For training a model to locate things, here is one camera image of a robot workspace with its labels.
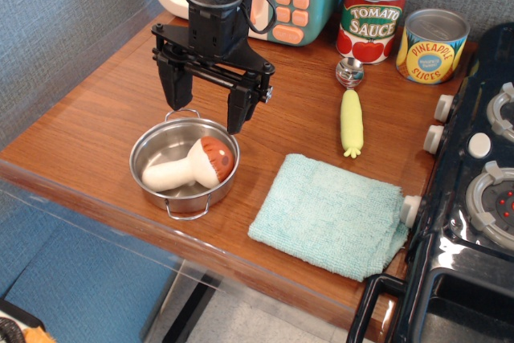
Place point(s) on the plush mushroom toy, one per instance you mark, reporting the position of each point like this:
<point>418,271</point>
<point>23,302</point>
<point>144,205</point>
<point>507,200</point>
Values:
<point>209,162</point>

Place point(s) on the stainless steel pot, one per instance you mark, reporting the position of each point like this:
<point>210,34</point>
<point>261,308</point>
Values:
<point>171,140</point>

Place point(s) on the grey stove knob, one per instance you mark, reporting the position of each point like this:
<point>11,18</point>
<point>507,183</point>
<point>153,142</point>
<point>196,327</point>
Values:
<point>443,107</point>
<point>409,210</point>
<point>433,138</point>

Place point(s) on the light blue folded towel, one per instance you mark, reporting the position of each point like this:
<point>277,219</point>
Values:
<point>331,218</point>

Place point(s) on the grey stove knob middle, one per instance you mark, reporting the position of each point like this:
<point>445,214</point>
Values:
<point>433,138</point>

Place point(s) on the ice cream scoop yellow handle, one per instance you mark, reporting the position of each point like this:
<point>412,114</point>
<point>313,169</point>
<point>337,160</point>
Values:
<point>350,72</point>

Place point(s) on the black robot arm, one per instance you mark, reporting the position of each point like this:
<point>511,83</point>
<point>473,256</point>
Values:
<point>214,47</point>

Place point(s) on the black toy stove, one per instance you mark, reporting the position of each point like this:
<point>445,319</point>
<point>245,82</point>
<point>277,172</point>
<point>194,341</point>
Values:
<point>459,280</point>

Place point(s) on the tomato sauce can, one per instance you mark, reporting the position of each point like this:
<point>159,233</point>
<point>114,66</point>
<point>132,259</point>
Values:
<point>367,29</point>

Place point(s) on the pineapple slices can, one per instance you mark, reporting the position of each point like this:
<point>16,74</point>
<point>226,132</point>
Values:
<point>431,45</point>

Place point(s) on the grey stove knob upper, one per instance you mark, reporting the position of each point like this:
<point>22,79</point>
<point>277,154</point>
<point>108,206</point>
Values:
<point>443,107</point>

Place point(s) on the grey stove knob lower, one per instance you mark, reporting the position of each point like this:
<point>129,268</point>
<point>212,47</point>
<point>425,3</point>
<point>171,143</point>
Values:
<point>409,210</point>

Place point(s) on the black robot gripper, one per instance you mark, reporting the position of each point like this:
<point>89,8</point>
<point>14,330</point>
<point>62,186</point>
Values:
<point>214,47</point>

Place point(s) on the black orange object corner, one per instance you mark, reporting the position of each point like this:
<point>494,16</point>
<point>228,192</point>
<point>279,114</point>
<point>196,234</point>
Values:
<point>18,325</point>

